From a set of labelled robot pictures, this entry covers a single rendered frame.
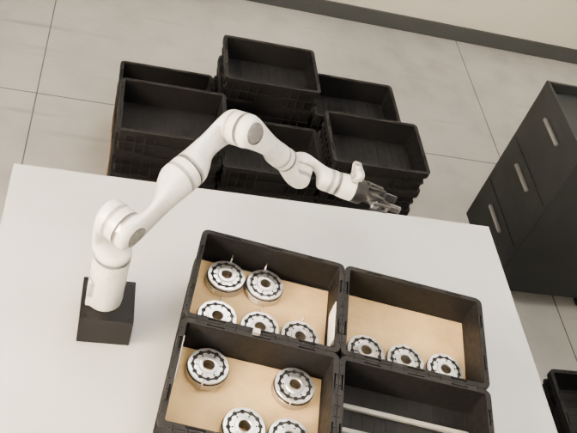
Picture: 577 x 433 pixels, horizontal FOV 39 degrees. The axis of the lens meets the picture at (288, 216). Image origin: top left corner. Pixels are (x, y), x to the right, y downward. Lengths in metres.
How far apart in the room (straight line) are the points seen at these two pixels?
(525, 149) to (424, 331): 1.38
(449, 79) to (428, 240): 2.30
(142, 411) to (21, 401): 0.29
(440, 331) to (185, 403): 0.77
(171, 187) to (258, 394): 0.55
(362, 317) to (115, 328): 0.67
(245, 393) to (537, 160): 1.81
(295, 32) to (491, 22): 1.28
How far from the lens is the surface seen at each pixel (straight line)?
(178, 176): 1.97
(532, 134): 3.48
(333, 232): 2.64
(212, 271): 2.19
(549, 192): 3.30
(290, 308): 2.21
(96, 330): 2.15
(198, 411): 1.98
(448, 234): 2.83
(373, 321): 2.27
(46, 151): 3.68
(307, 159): 2.34
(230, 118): 2.10
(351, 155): 3.28
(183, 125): 3.16
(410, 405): 2.16
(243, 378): 2.05
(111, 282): 2.04
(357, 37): 4.97
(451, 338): 2.35
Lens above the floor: 2.51
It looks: 44 degrees down
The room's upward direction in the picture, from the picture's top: 21 degrees clockwise
